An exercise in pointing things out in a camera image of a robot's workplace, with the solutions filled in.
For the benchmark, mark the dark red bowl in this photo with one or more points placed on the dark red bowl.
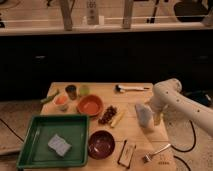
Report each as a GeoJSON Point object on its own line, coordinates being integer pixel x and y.
{"type": "Point", "coordinates": [101, 144]}

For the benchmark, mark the blue grey sponge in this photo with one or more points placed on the blue grey sponge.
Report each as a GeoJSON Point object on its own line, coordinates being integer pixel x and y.
{"type": "Point", "coordinates": [59, 145]}

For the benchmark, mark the black framed small card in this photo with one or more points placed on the black framed small card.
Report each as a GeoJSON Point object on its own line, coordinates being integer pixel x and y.
{"type": "Point", "coordinates": [126, 153]}

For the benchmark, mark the dark brown cup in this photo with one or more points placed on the dark brown cup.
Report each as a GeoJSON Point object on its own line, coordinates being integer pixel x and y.
{"type": "Point", "coordinates": [71, 90]}

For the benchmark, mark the green plastic tray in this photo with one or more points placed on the green plastic tray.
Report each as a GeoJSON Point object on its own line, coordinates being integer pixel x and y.
{"type": "Point", "coordinates": [36, 153]}

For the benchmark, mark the grey blue towel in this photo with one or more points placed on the grey blue towel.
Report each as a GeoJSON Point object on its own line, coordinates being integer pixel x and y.
{"type": "Point", "coordinates": [145, 116]}

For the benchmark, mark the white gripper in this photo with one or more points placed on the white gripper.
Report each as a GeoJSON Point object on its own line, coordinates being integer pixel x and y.
{"type": "Point", "coordinates": [157, 108]}

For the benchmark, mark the small bowl with orange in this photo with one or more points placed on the small bowl with orange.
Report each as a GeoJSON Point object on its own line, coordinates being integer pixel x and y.
{"type": "Point", "coordinates": [61, 102]}

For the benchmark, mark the light green cup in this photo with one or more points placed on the light green cup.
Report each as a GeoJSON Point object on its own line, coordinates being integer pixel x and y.
{"type": "Point", "coordinates": [84, 90]}

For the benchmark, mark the silver fork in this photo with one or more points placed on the silver fork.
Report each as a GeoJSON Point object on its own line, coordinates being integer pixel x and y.
{"type": "Point", "coordinates": [148, 157]}

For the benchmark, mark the bunch of dark grapes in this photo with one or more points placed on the bunch of dark grapes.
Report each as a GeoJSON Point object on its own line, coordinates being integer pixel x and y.
{"type": "Point", "coordinates": [108, 115]}

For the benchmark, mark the yellow corn cob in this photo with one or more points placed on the yellow corn cob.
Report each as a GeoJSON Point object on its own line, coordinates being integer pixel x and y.
{"type": "Point", "coordinates": [116, 119]}

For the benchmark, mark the white handled brush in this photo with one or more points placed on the white handled brush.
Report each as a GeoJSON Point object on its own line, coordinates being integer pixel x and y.
{"type": "Point", "coordinates": [121, 88]}

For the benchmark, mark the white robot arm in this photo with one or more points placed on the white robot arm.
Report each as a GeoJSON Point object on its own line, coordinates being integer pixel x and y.
{"type": "Point", "coordinates": [168, 92]}

